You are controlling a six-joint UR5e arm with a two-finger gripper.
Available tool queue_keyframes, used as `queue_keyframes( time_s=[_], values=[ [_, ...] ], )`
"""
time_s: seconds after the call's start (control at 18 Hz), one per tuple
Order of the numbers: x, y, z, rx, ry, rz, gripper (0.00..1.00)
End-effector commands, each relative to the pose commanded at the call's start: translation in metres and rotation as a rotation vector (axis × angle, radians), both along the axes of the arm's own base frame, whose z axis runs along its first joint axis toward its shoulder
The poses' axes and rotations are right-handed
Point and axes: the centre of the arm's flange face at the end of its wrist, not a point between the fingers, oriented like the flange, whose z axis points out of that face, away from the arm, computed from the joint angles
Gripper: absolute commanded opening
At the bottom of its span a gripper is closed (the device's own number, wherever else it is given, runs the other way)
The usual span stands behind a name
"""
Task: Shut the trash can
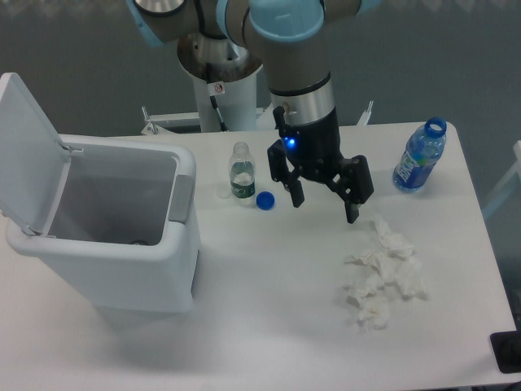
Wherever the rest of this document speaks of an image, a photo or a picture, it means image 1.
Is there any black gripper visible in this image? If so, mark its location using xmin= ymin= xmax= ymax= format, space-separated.
xmin=267 ymin=106 xmax=374 ymax=223

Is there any black cable on pedestal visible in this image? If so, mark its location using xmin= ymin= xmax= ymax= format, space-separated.
xmin=204 ymin=60 xmax=228 ymax=132

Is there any crumpled white tissue lower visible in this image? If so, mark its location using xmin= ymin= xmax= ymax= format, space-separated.
xmin=345 ymin=275 xmax=390 ymax=332

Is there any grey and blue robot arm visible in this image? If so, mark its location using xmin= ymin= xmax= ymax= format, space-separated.
xmin=128 ymin=1 xmax=374 ymax=222

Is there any white metal base frame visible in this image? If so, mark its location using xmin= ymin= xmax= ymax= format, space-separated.
xmin=140 ymin=99 xmax=375 ymax=136

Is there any blue bottle cap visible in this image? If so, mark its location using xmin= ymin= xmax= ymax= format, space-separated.
xmin=256 ymin=191 xmax=275 ymax=211

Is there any white frame at right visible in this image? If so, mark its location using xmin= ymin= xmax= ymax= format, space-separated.
xmin=481 ymin=140 xmax=520 ymax=220

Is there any crumpled white tissue upper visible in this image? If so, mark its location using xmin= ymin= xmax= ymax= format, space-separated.
xmin=346 ymin=213 xmax=429 ymax=301

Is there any black device at corner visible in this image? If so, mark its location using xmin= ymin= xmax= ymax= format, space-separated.
xmin=490 ymin=331 xmax=520 ymax=374

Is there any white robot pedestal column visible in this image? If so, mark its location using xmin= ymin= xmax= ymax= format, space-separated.
xmin=177 ymin=33 xmax=262 ymax=133

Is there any white trash can body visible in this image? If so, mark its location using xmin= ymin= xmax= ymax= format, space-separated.
xmin=6 ymin=135 xmax=201 ymax=313

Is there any blue plastic drink bottle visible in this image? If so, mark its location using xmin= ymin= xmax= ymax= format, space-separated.
xmin=392 ymin=116 xmax=447 ymax=193

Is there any crumpled white tissue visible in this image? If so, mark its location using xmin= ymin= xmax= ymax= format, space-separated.
xmin=345 ymin=275 xmax=390 ymax=332
xmin=346 ymin=213 xmax=429 ymax=301

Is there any white trash can lid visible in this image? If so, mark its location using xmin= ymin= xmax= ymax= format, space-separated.
xmin=1 ymin=72 xmax=72 ymax=235

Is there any clear bottle green label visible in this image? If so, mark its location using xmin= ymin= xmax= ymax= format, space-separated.
xmin=229 ymin=141 xmax=256 ymax=205

